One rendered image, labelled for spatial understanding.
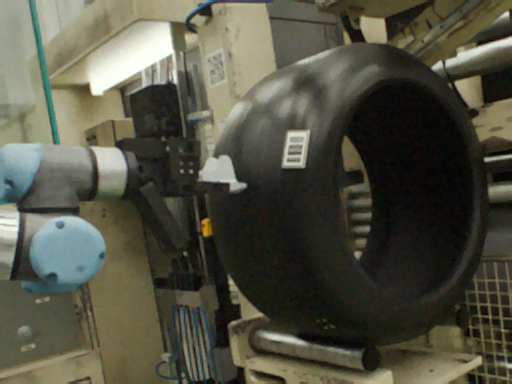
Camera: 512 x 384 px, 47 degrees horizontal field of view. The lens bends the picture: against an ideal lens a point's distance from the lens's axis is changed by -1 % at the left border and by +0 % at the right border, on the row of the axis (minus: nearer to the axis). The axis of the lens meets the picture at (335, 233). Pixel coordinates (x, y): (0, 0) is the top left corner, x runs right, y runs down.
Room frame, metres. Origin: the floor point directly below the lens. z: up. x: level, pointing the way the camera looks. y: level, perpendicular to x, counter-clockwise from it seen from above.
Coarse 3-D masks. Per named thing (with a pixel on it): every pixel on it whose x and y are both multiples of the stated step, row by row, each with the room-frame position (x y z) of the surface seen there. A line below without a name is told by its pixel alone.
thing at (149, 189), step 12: (144, 192) 0.84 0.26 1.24; (156, 192) 0.85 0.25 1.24; (144, 204) 0.85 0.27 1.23; (156, 204) 0.85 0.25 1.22; (144, 216) 0.87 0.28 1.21; (156, 216) 0.85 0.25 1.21; (168, 216) 0.86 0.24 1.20; (156, 228) 0.87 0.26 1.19; (168, 228) 0.86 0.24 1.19; (156, 240) 0.89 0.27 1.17; (168, 240) 0.86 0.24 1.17; (180, 240) 0.87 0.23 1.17; (168, 252) 0.88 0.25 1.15
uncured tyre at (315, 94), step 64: (320, 64) 1.02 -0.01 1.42; (384, 64) 1.07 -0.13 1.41; (256, 128) 1.01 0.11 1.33; (320, 128) 0.95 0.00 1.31; (384, 128) 1.42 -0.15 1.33; (448, 128) 1.32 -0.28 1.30; (256, 192) 0.97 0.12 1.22; (320, 192) 0.94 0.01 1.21; (384, 192) 1.44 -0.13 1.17; (448, 192) 1.36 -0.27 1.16; (256, 256) 1.00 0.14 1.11; (320, 256) 0.93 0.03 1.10; (384, 256) 1.41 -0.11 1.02; (448, 256) 1.31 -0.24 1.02; (384, 320) 1.01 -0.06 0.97
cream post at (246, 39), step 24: (192, 0) 1.41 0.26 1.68; (216, 24) 1.35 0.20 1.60; (240, 24) 1.35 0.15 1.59; (264, 24) 1.40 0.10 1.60; (216, 48) 1.36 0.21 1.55; (240, 48) 1.35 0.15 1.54; (264, 48) 1.39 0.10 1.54; (240, 72) 1.34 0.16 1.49; (264, 72) 1.39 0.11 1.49; (216, 96) 1.39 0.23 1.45; (240, 96) 1.33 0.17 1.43; (216, 120) 1.40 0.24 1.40
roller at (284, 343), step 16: (256, 336) 1.25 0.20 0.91; (272, 336) 1.21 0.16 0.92; (288, 336) 1.18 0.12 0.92; (304, 336) 1.15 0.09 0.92; (272, 352) 1.22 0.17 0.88; (288, 352) 1.16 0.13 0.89; (304, 352) 1.12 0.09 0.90; (320, 352) 1.09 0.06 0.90; (336, 352) 1.06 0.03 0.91; (352, 352) 1.03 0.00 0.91; (368, 352) 1.01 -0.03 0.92; (368, 368) 1.01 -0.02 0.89
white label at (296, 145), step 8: (288, 136) 0.94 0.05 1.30; (296, 136) 0.94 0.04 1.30; (304, 136) 0.93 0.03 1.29; (288, 144) 0.94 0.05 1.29; (296, 144) 0.93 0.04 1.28; (304, 144) 0.93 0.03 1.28; (288, 152) 0.93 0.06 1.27; (296, 152) 0.93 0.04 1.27; (304, 152) 0.92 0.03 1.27; (288, 160) 0.93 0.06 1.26; (296, 160) 0.92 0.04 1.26; (304, 160) 0.92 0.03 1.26
